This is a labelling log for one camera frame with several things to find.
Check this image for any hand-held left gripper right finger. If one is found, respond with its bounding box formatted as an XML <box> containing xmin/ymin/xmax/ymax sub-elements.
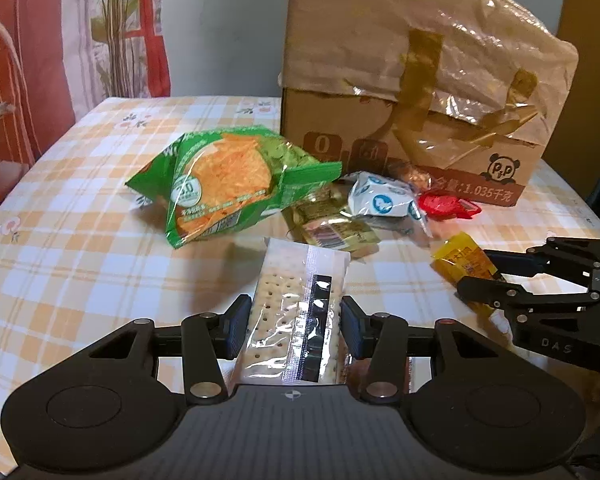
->
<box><xmin>341</xmin><ymin>295</ymin><xmax>507</xmax><ymax>406</ymax></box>

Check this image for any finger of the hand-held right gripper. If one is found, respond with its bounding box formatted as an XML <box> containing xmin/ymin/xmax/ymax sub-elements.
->
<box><xmin>482</xmin><ymin>236</ymin><xmax>600</xmax><ymax>282</ymax></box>
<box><xmin>455</xmin><ymin>277</ymin><xmax>600</xmax><ymax>324</ymax></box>

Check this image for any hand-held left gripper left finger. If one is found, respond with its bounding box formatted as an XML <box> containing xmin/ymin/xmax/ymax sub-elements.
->
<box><xmin>87</xmin><ymin>294</ymin><xmax>254</xmax><ymax>406</ymax></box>

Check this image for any clear cracker packet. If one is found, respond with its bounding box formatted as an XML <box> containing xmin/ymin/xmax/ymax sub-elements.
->
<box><xmin>232</xmin><ymin>236</ymin><xmax>351</xmax><ymax>387</ymax></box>

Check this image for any small yellow snack packet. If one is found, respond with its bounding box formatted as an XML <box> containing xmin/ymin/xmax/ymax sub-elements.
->
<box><xmin>431</xmin><ymin>232</ymin><xmax>512</xmax><ymax>317</ymax></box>

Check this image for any cardboard box with plastic liner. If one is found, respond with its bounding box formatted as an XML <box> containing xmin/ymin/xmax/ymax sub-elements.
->
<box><xmin>278</xmin><ymin>0</ymin><xmax>580</xmax><ymax>209</ymax></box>

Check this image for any gold snack packet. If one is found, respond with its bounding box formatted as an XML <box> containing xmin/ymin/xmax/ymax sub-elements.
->
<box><xmin>282</xmin><ymin>187</ymin><xmax>381</xmax><ymax>257</ymax></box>

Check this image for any red snack packet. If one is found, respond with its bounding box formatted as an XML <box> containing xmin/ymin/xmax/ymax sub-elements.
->
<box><xmin>417</xmin><ymin>192</ymin><xmax>483</xmax><ymax>221</ymax></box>

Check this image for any white and blue candy packet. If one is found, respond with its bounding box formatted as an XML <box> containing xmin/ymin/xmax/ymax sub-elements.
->
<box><xmin>347</xmin><ymin>170</ymin><xmax>434</xmax><ymax>237</ymax></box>

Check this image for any green chip bag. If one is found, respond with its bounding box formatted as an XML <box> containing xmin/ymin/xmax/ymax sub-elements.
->
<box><xmin>124</xmin><ymin>127</ymin><xmax>344</xmax><ymax>250</ymax></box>

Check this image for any brown snack packet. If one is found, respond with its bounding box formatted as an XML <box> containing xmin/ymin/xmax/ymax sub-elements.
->
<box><xmin>384</xmin><ymin>159</ymin><xmax>434</xmax><ymax>192</ymax></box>

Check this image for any checked tablecloth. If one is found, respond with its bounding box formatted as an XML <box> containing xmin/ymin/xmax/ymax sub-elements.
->
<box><xmin>0</xmin><ymin>94</ymin><xmax>600</xmax><ymax>411</ymax></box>

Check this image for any plant print curtain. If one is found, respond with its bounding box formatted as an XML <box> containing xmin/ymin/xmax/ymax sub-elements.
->
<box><xmin>60</xmin><ymin>0</ymin><xmax>172</xmax><ymax>102</ymax></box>

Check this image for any pink printed backdrop cloth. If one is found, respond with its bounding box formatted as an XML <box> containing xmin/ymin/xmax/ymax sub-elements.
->
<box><xmin>0</xmin><ymin>0</ymin><xmax>81</xmax><ymax>226</ymax></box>

